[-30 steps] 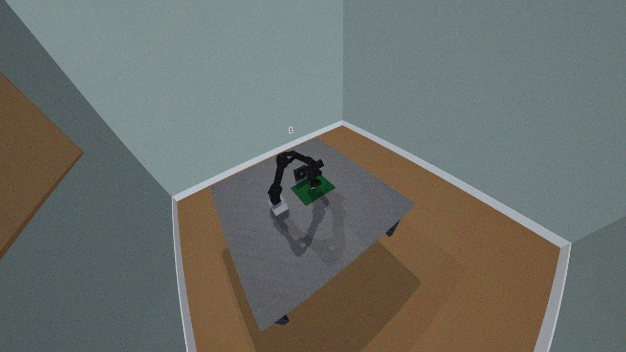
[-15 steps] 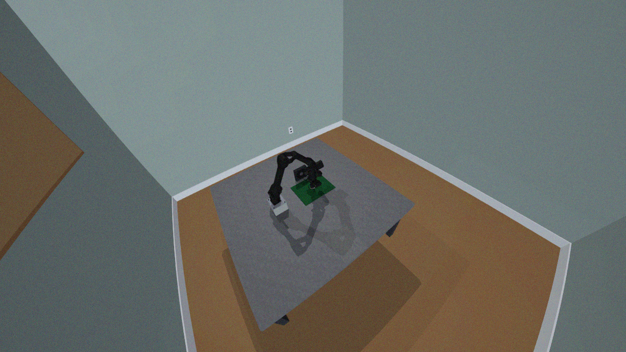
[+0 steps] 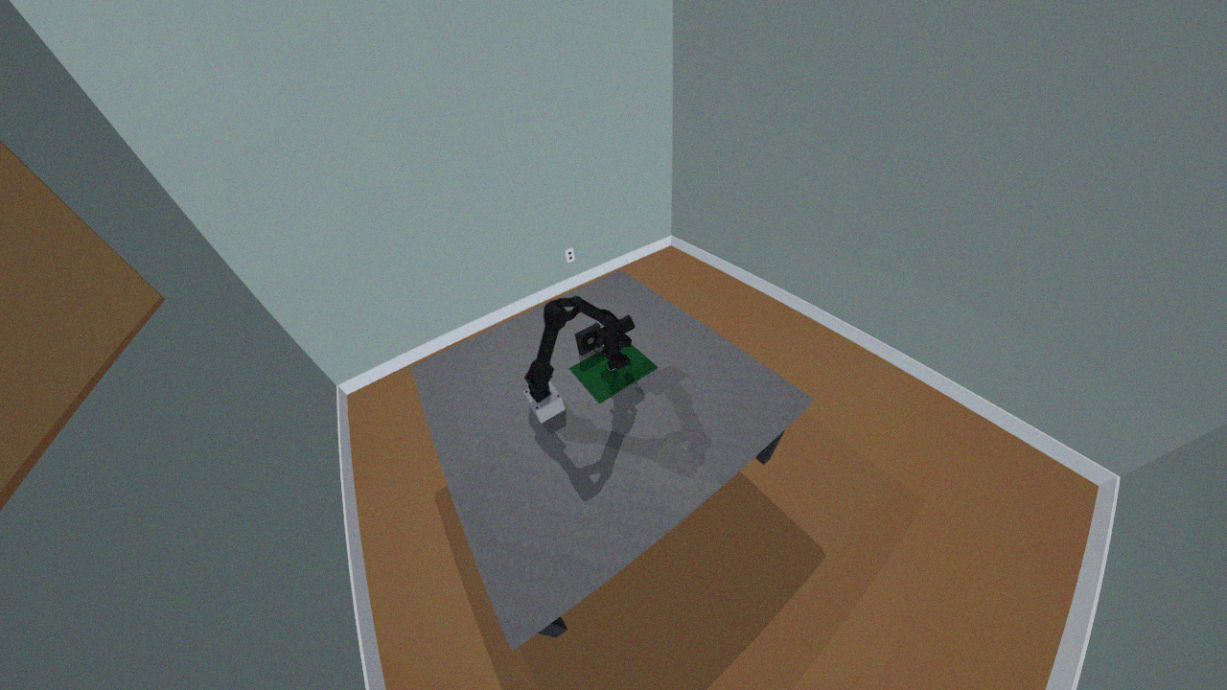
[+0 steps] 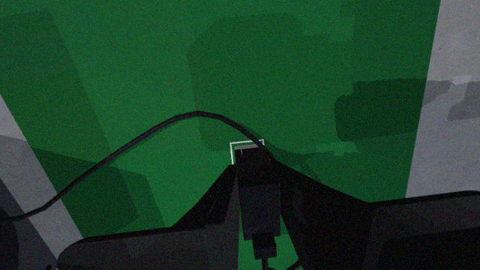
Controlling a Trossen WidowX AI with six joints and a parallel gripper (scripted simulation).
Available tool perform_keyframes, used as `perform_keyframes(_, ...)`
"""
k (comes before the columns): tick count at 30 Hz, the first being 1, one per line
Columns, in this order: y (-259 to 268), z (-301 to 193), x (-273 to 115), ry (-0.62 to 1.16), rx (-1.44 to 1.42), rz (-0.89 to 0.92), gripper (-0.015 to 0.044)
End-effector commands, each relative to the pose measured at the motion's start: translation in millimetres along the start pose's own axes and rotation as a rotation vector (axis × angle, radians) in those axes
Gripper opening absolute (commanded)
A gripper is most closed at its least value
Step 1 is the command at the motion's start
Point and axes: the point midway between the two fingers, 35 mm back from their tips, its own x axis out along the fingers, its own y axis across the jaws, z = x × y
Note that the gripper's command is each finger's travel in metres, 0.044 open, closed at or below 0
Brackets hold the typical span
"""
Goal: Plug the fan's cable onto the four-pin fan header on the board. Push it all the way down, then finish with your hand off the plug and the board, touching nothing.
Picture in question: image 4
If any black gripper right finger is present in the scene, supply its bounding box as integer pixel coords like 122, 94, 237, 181
270, 160, 480, 270

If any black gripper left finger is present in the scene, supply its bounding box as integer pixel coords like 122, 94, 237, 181
57, 164, 240, 270

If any green circuit board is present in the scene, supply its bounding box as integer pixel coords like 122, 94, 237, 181
0, 0, 441, 239

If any black cable with plug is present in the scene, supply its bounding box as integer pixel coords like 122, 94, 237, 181
0, 111, 281, 270

